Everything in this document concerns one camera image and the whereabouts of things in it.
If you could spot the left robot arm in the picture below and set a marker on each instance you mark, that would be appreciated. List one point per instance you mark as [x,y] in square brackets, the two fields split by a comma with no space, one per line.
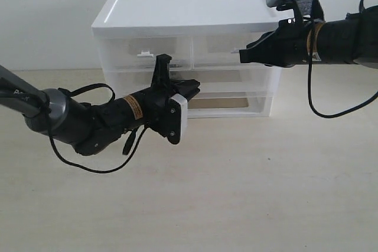
[90,128]

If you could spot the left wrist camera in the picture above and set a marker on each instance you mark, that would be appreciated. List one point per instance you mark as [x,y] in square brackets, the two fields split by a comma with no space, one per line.
[162,78]

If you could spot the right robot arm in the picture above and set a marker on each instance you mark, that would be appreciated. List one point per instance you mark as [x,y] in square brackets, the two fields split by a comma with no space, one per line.
[352,40]

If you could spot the white plastic drawer cabinet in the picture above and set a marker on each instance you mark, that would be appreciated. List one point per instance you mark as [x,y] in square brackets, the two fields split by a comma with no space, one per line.
[191,18]

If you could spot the clear plastic storage box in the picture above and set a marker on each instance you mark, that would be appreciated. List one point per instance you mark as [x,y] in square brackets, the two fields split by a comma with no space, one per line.
[258,81]

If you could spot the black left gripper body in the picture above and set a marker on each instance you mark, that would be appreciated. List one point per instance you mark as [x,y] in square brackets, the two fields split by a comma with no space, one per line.
[166,112]

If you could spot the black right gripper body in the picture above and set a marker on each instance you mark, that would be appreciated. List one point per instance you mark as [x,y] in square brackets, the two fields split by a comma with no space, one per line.
[291,42]

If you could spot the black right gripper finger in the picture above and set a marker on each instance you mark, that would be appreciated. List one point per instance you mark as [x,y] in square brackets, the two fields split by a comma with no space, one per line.
[265,42]
[252,55]

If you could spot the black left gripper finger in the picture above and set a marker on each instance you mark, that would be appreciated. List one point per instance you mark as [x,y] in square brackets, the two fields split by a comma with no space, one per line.
[188,92]
[185,83]

